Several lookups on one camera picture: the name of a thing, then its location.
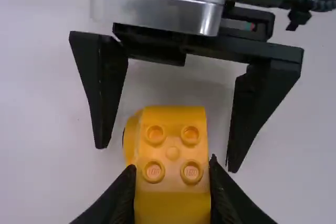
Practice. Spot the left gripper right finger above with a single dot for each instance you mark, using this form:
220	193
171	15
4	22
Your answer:
228	203

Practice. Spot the yellow toy car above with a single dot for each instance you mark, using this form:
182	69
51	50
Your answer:
170	155

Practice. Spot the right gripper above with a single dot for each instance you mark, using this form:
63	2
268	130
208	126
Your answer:
236	48

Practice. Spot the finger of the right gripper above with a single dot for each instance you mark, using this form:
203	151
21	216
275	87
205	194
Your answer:
102	77

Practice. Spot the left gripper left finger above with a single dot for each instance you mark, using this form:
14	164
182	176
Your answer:
115	203

